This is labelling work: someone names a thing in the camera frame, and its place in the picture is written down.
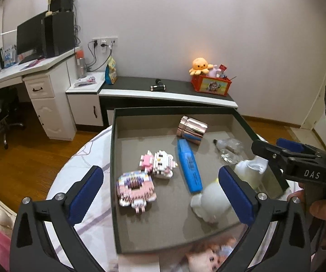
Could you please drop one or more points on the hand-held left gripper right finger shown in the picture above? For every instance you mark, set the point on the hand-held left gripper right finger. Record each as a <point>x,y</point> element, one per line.
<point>236,195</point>

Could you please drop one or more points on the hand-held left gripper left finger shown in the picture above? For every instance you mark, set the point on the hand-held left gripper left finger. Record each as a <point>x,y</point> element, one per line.
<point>86,195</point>

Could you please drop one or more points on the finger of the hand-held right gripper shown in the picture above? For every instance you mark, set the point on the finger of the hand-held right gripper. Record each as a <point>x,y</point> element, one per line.
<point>265,148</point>
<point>289,146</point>

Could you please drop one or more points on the white ceramic figurine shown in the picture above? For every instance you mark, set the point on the white ceramic figurine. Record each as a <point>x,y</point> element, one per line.
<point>248,172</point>

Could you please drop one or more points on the white plush toy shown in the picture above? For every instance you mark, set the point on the white plush toy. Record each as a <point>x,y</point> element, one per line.
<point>211,201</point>

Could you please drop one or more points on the clear plastic item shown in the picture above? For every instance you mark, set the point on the clear plastic item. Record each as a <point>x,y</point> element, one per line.
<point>232,150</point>

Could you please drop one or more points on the pink purple block donut figure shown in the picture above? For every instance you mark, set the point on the pink purple block donut figure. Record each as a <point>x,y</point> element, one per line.
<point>131,192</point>

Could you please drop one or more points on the blue highlighter pen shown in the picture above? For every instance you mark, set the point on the blue highlighter pen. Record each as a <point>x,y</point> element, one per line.
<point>190,167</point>

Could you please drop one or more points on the rose gold metal cup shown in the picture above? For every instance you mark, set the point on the rose gold metal cup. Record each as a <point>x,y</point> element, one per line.
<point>192,130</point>

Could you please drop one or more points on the white pink block cat figure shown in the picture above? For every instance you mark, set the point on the white pink block cat figure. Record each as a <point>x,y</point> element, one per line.
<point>160,164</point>

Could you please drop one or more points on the black and pink shallow box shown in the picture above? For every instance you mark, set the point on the black and pink shallow box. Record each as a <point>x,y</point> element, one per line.
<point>151,136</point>

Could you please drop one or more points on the person's right hand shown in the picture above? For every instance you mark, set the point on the person's right hand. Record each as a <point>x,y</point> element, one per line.
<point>324,218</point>

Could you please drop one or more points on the small baby doll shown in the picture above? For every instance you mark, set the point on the small baby doll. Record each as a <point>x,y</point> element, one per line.
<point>208,257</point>

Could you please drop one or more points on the red printed toy box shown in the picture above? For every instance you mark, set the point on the red printed toy box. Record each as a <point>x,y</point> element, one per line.
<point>212,86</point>

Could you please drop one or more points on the small white side cabinet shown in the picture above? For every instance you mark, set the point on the small white side cabinet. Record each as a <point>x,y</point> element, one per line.
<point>83,107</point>

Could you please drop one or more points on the purple plush toy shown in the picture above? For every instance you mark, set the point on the purple plush toy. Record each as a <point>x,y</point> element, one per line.
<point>214,71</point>

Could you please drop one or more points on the white desk with drawers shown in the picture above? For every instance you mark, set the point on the white desk with drawers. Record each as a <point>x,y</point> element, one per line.
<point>49,102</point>

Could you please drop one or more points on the orange octopus plush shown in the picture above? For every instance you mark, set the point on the orange octopus plush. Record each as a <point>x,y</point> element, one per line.
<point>199,65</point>

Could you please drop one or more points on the pink packet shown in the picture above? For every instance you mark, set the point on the pink packet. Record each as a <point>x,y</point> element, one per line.
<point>86,80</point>

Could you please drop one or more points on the black office chair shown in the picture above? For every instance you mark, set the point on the black office chair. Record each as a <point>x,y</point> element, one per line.
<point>1,110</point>

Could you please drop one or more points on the black and white low cabinet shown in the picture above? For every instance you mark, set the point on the black and white low cabinet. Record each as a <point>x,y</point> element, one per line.
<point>140,86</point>

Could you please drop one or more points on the black and gold cylinder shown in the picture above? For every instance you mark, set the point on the black and gold cylinder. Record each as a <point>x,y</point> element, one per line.
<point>158,86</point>

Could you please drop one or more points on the blue and yellow snack bag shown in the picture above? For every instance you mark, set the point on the blue and yellow snack bag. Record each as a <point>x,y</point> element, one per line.
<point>111,72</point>

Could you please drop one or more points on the water bottle with red cap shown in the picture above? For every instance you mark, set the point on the water bottle with red cap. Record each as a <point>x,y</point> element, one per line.
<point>80,63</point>

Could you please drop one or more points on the blue and white box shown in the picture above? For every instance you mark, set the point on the blue and white box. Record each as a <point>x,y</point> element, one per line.
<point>9,56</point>

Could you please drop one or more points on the black computer tower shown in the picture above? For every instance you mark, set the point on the black computer tower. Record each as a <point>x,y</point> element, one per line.
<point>59,35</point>

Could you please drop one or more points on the black computer monitor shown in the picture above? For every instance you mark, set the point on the black computer monitor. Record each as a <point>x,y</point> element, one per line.
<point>29,36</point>

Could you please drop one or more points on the black speaker box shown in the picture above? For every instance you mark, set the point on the black speaker box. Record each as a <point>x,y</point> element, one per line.
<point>63,1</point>

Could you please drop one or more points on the white wall outlet strip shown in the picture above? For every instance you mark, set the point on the white wall outlet strip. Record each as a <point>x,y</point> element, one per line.
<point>106,42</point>

